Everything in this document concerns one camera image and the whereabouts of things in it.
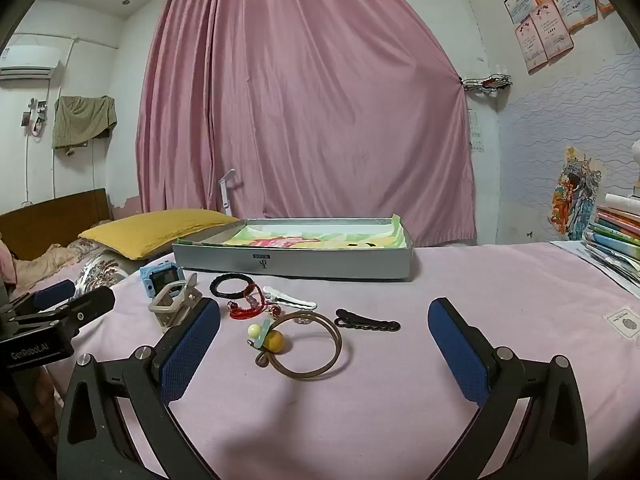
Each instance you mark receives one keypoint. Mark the peach blanket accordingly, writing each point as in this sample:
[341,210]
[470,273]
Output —
[35,265]

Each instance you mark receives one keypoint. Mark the wall calendar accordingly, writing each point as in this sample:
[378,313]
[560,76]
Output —
[476,130]

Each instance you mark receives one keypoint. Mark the colourful wall poster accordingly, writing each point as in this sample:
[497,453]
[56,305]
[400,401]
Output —
[575,195]

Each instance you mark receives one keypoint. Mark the pink bed sheet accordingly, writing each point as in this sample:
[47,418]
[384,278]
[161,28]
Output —
[380,410]

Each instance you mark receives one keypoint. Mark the pink curtain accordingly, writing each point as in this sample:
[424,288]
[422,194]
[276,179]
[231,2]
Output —
[325,110]

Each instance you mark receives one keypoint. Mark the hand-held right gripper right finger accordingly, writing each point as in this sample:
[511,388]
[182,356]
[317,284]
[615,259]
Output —
[460,355]

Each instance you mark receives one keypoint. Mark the colourful painted tray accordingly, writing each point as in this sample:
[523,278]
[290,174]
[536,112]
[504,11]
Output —
[300,265]

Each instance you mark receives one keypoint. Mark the beige hair claw clip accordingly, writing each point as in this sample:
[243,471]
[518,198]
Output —
[160,306]

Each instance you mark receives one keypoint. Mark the green hanging cloth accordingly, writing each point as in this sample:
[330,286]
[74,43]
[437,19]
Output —
[80,120]

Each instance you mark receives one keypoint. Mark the stack of books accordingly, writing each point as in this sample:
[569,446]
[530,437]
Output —
[615,235]

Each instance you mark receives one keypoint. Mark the cluster of wall certificates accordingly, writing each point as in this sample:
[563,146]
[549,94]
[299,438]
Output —
[545,30]

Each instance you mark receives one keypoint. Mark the floral patterned pillow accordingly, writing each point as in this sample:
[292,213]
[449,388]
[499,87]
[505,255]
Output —
[100,266]

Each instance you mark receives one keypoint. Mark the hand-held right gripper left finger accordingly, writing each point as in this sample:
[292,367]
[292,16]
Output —
[190,355]

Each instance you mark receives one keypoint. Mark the white folding desk lamp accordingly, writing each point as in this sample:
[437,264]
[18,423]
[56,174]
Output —
[226,195]

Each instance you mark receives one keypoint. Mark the white wall-mounted holder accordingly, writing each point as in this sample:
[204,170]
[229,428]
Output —
[34,120]

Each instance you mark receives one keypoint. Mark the loose white papers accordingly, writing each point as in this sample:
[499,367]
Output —
[575,248]

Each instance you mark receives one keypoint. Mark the white printed card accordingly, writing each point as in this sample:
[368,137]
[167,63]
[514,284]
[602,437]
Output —
[622,322]

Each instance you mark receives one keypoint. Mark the wooden headboard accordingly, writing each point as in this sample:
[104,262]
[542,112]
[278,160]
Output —
[50,220]

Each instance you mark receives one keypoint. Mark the painted paper lining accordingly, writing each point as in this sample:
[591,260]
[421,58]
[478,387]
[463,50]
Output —
[300,240]

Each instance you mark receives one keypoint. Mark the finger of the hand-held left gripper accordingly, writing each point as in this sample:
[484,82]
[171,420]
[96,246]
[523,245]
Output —
[52,291]
[90,305]

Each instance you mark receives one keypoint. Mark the yellow pillow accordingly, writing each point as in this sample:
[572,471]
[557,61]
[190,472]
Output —
[160,230]

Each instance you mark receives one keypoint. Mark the black hair clip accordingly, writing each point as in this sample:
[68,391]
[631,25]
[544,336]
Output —
[370,326]

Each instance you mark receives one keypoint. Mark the white hair clip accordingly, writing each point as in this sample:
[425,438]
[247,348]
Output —
[295,301]

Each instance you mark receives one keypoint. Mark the white air conditioner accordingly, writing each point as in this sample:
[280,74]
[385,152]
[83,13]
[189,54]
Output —
[30,60]

